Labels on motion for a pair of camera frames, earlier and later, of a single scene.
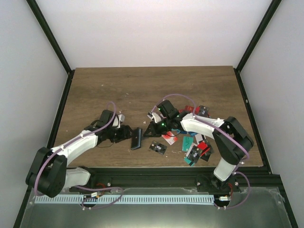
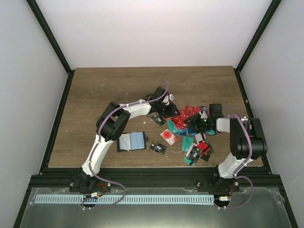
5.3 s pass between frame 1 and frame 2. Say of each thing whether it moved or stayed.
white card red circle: stayed
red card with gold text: moved
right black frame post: stayed
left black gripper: moved
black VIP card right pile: stayed
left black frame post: stayed
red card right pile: stayed
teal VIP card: stayed
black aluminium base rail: stayed
